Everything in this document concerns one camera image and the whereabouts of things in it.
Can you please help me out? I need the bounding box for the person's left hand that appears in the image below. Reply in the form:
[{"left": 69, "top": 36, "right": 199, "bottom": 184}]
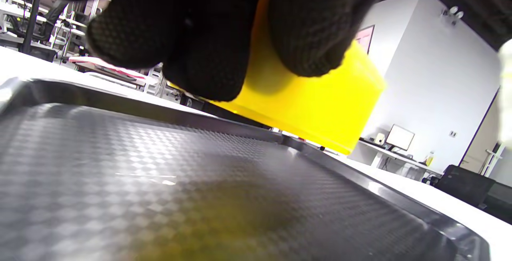
[{"left": 16, "top": 0, "right": 400, "bottom": 102}]

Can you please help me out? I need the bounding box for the yellow plastic food container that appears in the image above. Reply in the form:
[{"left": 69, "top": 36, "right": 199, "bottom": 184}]
[{"left": 168, "top": 0, "right": 386, "bottom": 155}]

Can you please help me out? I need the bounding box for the stack of pink sheets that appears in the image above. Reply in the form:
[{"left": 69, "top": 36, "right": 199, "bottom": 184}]
[{"left": 69, "top": 56, "right": 146, "bottom": 86}]

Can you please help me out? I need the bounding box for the black plastic tray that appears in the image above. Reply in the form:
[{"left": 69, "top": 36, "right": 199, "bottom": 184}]
[{"left": 0, "top": 77, "right": 490, "bottom": 261}]

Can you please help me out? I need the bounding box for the small white-screen monitor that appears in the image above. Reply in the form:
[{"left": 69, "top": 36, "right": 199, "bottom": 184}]
[{"left": 386, "top": 124, "right": 415, "bottom": 151}]

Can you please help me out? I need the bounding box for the black mesh equipment cabinet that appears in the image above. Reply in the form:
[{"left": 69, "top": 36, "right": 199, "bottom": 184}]
[{"left": 434, "top": 165, "right": 512, "bottom": 223}]

